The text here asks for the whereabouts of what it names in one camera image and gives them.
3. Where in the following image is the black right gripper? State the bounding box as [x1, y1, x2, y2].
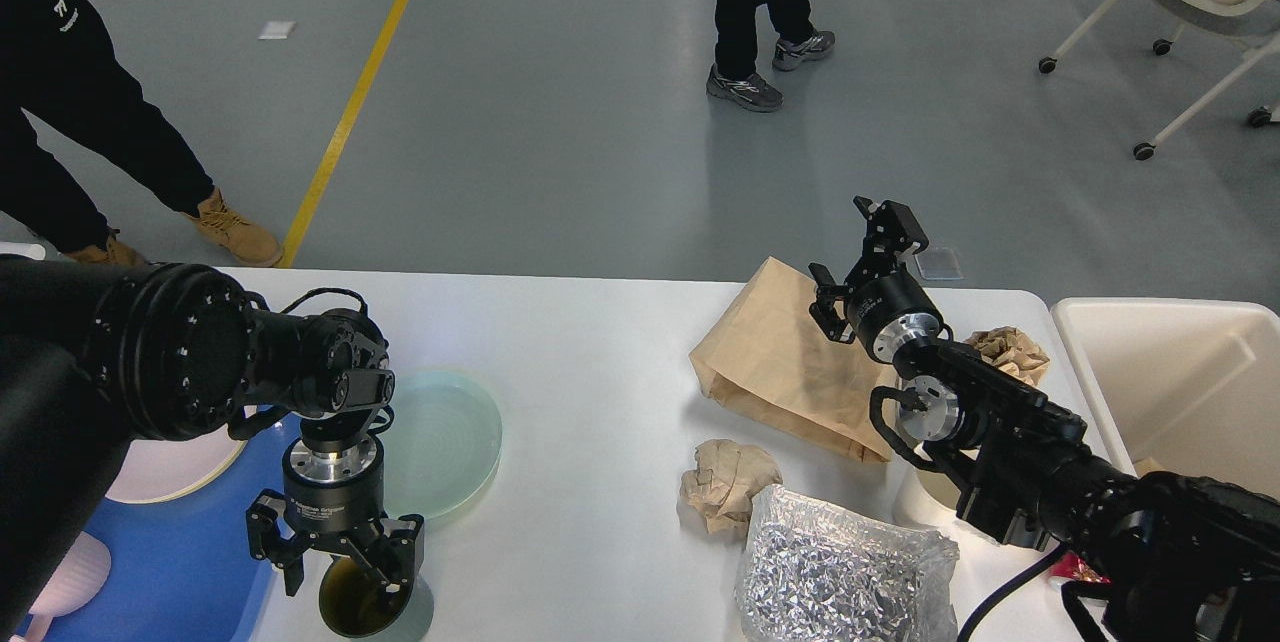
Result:
[808, 196, 945, 364]

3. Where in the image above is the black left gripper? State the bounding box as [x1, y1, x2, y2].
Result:
[246, 434, 425, 613]

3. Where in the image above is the green mug yellow inside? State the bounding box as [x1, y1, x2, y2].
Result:
[317, 558, 436, 641]

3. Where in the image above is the brown paper ball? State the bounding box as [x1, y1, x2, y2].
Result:
[678, 440, 783, 537]

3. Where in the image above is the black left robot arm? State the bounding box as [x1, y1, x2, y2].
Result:
[1, 254, 424, 638]

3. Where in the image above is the white cup under arm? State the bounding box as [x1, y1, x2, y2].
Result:
[891, 466, 959, 529]

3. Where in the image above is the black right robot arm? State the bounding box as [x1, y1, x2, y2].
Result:
[810, 197, 1279, 641]

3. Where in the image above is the brown paper bag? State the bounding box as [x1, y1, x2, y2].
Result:
[690, 258, 896, 463]

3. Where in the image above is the blue plastic tray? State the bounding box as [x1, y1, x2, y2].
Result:
[45, 417, 300, 641]

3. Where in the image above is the light green plate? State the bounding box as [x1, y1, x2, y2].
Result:
[379, 370, 503, 521]

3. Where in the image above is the crumpled paper ball right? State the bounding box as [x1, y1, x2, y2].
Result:
[965, 326, 1051, 388]

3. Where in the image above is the pink plate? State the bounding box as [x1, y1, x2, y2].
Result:
[106, 431, 247, 504]

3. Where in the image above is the pink mug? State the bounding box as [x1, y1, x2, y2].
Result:
[10, 531, 113, 641]

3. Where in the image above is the silver foil bubble bag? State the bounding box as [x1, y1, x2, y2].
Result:
[733, 483, 959, 641]

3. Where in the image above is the person in black clothes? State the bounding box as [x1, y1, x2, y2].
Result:
[707, 0, 837, 113]

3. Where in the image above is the white plastic bin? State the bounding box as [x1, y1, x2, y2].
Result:
[1052, 297, 1279, 496]

